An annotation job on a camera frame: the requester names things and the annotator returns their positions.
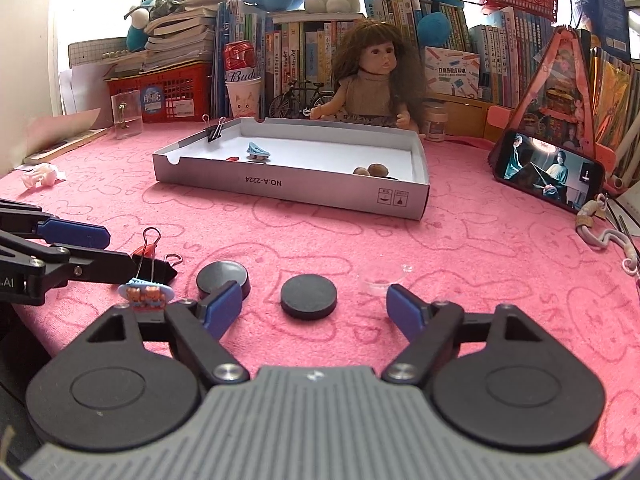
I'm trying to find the row of upright books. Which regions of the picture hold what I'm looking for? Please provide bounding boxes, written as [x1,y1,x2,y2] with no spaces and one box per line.
[212,0,566,116]

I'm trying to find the white cardboard box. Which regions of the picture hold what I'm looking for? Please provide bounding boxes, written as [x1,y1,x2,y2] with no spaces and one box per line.
[152,117,431,221]

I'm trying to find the clear glass cup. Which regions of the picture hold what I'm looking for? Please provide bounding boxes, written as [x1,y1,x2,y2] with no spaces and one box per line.
[111,89,143,140]

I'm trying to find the large red plastic basket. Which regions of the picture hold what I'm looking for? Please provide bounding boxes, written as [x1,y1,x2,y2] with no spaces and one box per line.
[104,62,213,123]

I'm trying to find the black miniature bicycle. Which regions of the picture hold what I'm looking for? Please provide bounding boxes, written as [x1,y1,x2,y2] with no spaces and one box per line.
[268,80,335,120]

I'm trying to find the pink phone stand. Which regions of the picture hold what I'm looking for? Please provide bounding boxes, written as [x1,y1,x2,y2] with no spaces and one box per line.
[486,27,618,171]

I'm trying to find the smartphone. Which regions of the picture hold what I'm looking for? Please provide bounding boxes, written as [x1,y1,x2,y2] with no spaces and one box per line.
[492,130,605,213]

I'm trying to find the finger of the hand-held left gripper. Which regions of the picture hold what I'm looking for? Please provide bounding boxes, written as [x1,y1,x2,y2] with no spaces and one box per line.
[0,199,111,251]
[0,232,135,283]

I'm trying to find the wooden drawer box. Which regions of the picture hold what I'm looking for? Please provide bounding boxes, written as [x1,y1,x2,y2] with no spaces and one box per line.
[427,91,506,137]

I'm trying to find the blue paper carton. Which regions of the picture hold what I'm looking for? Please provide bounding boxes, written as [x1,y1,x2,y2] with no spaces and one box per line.
[562,0,631,53]

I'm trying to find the grey grid board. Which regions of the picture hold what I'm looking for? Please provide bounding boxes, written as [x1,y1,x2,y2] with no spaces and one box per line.
[67,37,131,68]

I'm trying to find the white printer carton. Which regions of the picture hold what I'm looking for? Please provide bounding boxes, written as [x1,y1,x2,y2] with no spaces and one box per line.
[424,46,481,101]

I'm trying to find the stack of paperback books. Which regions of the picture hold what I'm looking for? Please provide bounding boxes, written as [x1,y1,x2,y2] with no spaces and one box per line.
[102,0,218,78]

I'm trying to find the crumpled white tissue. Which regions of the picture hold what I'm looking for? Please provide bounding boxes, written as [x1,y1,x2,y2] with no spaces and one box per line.
[22,162,67,188]

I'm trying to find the red beer can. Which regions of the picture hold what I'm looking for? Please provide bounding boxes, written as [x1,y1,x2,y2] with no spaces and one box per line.
[222,40,258,83]

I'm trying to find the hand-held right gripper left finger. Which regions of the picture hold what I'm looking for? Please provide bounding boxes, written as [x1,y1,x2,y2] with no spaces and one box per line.
[85,280,251,386]

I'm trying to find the brown-haired doll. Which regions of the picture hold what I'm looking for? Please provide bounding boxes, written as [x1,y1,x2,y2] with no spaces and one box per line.
[309,20,427,141]

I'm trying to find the clear plastic piece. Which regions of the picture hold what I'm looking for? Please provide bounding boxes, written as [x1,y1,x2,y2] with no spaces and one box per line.
[360,264,416,296]

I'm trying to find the gold wrapped books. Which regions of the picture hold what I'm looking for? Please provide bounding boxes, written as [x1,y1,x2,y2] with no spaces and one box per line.
[590,47,640,161]

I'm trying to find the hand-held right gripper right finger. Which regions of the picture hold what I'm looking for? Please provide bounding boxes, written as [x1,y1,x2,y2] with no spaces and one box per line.
[382,282,548,386]

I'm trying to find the grey stuffed toy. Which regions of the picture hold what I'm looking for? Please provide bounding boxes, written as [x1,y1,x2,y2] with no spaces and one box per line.
[150,0,201,18]

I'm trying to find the flat book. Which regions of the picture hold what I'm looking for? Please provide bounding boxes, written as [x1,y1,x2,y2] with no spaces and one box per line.
[22,127,108,166]

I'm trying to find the small black binder clip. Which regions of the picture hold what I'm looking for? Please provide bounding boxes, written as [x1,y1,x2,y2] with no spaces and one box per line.
[202,115,227,143]

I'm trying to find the pink rabbit print cloth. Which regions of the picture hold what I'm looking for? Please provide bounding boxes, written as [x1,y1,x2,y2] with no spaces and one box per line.
[0,120,640,466]

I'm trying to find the blue white plush toy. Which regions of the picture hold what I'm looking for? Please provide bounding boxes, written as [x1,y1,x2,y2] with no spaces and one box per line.
[125,0,166,53]

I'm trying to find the black round disc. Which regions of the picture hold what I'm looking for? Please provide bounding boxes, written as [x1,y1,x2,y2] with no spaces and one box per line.
[280,274,337,320]
[196,261,251,302]

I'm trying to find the white metal stand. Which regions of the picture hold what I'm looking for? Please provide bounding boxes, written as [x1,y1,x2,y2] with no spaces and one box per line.
[607,120,640,191]

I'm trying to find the white cat paper cup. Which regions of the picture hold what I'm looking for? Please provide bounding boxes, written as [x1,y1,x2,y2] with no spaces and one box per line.
[225,76,263,120]

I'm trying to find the large black binder clip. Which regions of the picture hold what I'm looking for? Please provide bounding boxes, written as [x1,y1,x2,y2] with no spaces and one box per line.
[131,227,183,283]

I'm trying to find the beige lanyard cord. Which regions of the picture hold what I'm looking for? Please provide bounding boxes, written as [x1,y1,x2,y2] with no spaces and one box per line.
[575,194,640,281]

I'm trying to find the small blue bear clip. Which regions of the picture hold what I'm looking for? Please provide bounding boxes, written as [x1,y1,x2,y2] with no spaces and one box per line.
[118,280,176,311]

